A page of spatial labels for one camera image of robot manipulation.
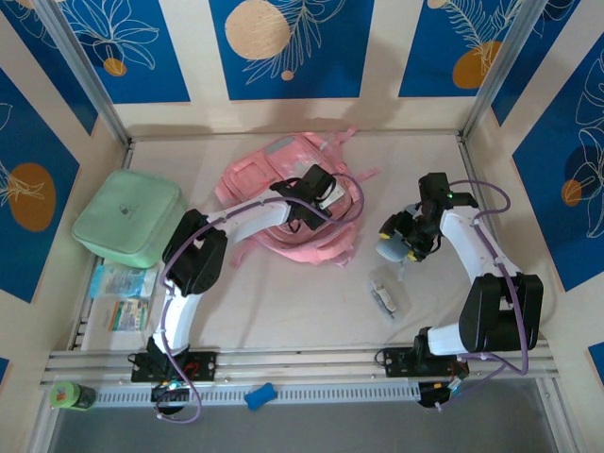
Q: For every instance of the light blue tissue pack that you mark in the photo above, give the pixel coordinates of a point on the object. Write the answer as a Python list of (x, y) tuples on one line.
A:
[(118, 280)]

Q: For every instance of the green tape roll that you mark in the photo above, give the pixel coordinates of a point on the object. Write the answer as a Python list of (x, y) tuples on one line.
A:
[(71, 395)]

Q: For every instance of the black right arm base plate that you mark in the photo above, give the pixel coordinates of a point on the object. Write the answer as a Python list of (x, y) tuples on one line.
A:
[(396, 362)]

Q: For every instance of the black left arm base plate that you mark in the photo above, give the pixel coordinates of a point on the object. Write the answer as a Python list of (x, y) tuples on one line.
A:
[(203, 365)]

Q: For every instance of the pink student backpack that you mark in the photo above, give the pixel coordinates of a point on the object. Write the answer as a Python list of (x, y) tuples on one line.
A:
[(245, 174)]

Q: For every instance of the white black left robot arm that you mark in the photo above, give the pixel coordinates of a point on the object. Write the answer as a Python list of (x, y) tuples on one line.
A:
[(250, 217)]

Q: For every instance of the mint green lunch bag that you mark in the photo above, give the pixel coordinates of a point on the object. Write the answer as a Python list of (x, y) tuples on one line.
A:
[(122, 212)]

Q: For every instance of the blue lid pencil case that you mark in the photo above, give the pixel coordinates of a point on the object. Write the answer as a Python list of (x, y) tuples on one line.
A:
[(389, 247)]

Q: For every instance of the aluminium mounting rail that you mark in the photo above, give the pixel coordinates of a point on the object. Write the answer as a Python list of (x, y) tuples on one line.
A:
[(307, 361)]

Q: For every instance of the aluminium frame post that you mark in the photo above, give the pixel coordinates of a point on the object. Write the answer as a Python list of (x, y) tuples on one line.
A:
[(80, 66), (500, 66)]

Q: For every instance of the blue bone-shaped object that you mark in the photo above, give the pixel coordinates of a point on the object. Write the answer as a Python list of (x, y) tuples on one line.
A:
[(259, 395)]

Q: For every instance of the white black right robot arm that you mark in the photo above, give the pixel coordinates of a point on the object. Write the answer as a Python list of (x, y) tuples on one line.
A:
[(472, 245)]

